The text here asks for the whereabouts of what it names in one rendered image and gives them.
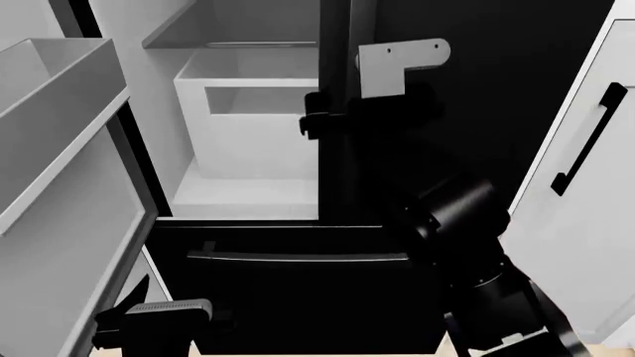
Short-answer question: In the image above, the white cabinet door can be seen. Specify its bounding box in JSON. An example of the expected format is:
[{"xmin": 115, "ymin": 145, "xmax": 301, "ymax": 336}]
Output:
[{"xmin": 504, "ymin": 0, "xmax": 635, "ymax": 347}]

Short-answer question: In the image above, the dark vertical fridge door handle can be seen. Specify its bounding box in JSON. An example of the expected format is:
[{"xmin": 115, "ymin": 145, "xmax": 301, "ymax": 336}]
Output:
[{"xmin": 336, "ymin": 0, "xmax": 361, "ymax": 224}]

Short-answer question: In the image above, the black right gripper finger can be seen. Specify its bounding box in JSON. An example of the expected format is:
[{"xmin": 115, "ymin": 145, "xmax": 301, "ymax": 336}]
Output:
[
  {"xmin": 298, "ymin": 111, "xmax": 347, "ymax": 141},
  {"xmin": 304, "ymin": 89, "xmax": 330, "ymax": 114}
]

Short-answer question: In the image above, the white fridge shelf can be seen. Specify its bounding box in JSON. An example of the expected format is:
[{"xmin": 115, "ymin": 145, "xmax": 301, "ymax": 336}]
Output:
[{"xmin": 142, "ymin": 0, "xmax": 319, "ymax": 51}]

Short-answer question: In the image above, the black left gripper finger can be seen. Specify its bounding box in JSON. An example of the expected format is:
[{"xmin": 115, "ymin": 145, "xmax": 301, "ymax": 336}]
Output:
[
  {"xmin": 112, "ymin": 274, "xmax": 152, "ymax": 311},
  {"xmin": 92, "ymin": 306, "xmax": 129, "ymax": 350}
]

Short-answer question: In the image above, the grey ridged camera mount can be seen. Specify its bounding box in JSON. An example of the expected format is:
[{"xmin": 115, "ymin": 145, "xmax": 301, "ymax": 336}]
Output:
[{"xmin": 123, "ymin": 297, "xmax": 214, "ymax": 317}]

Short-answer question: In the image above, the black fridge door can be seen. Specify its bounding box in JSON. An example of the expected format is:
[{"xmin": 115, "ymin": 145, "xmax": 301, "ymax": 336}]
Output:
[{"xmin": 317, "ymin": 0, "xmax": 617, "ymax": 229}]

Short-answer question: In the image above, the white fridge crisper drawer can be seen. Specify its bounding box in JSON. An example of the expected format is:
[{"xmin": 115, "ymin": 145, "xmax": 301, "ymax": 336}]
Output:
[{"xmin": 173, "ymin": 49, "xmax": 320, "ymax": 182}]

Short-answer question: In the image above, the fridge body white interior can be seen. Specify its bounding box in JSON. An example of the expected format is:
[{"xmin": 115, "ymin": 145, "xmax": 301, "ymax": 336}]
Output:
[{"xmin": 63, "ymin": 0, "xmax": 321, "ymax": 221}]

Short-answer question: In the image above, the white fridge door bin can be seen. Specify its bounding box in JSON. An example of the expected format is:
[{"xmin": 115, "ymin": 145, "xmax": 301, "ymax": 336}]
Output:
[{"xmin": 0, "ymin": 36, "xmax": 132, "ymax": 237}]

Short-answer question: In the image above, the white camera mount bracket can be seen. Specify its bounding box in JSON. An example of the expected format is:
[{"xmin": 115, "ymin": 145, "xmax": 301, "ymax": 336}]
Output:
[{"xmin": 356, "ymin": 37, "xmax": 452, "ymax": 100}]

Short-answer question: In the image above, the black cabinet handle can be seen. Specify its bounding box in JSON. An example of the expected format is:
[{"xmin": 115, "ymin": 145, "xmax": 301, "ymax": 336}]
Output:
[{"xmin": 550, "ymin": 80, "xmax": 629, "ymax": 198}]

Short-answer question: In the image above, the dark freezer drawer handle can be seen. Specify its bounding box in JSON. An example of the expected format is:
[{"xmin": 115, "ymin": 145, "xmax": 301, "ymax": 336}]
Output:
[{"xmin": 186, "ymin": 240, "xmax": 413, "ymax": 264}]

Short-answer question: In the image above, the open fridge door white lining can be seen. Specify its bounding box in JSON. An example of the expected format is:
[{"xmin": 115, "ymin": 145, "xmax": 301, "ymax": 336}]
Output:
[{"xmin": 0, "ymin": 0, "xmax": 174, "ymax": 357}]

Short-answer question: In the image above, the black freezer drawer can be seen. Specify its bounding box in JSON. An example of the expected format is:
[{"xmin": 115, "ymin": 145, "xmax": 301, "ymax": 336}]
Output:
[{"xmin": 142, "ymin": 217, "xmax": 448, "ymax": 357}]

